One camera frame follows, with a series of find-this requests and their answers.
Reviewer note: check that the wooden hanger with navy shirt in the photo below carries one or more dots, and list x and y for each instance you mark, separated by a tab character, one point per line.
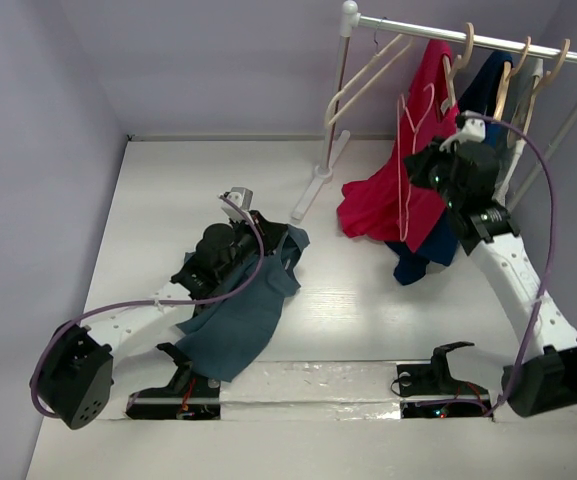
508	72

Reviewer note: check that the pink wire hanger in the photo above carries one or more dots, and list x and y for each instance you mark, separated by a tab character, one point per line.
408	146

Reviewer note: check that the white clothes rack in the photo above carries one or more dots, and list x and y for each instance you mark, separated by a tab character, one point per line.
459	168

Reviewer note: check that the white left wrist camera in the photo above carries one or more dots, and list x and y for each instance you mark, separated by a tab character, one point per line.
236	203

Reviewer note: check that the magenta red t-shirt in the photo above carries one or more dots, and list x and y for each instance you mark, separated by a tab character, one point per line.
370	207

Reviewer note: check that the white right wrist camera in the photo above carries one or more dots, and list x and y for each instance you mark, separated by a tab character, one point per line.
471	127

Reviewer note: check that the cream plastic hanger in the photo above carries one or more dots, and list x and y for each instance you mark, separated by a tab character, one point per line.
364	79

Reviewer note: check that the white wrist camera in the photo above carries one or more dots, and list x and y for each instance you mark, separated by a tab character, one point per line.
471	127
236	203

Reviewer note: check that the teal blue t-shirt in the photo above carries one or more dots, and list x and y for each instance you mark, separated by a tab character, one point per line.
224	339

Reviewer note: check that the wooden hanger with grey shirt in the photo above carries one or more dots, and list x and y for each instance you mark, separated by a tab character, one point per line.
534	79

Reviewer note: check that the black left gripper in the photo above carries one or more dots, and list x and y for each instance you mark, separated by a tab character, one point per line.
271	232

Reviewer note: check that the pale grey-green t-shirt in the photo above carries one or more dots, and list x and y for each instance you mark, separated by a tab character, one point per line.
509	146

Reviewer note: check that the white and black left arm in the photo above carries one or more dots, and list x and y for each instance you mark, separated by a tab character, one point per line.
73	378

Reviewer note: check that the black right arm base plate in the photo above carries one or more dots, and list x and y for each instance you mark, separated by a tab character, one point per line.
427	390

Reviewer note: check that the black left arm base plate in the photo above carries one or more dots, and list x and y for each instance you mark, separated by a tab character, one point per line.
187	396

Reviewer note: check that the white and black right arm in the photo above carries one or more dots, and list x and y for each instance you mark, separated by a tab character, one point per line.
543	375

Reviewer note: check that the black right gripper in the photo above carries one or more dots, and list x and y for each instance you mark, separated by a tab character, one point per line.
423	166

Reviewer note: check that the navy blue t-shirt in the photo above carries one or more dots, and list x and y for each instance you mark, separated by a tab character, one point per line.
441	244

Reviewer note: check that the wooden hanger with red shirt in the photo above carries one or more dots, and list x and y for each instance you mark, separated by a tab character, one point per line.
451	68

